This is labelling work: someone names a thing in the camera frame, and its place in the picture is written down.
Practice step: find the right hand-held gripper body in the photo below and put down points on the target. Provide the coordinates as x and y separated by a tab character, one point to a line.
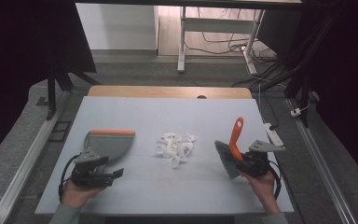
258	163

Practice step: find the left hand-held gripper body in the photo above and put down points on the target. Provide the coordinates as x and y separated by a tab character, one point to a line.
85	179

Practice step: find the gray dustpan with orange edge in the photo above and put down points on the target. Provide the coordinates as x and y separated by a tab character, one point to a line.
112	146

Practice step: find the pile of white paper scraps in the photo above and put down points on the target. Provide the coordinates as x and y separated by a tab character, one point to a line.
177	147

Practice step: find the person's left hand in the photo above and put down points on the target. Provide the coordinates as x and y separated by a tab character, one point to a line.
77	194

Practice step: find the person's right hand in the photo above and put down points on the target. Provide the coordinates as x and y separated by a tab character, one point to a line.
262	188

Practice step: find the white power strip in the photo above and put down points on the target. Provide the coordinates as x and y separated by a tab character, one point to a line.
273	134

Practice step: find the small white plug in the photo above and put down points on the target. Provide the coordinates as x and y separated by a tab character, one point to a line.
296	112

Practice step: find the wooden table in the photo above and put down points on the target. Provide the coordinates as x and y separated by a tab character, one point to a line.
152	92

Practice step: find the black metal stand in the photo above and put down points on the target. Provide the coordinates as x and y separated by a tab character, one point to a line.
54	84
301	71

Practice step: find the black curtain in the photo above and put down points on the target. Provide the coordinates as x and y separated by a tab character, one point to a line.
351	77
18	62

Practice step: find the white cabinet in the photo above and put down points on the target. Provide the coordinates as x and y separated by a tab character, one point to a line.
118	26

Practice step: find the aluminium rail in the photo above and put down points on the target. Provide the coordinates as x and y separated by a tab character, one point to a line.
323	168
28	161

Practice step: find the white desk frame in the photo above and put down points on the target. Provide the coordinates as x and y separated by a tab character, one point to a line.
217	25

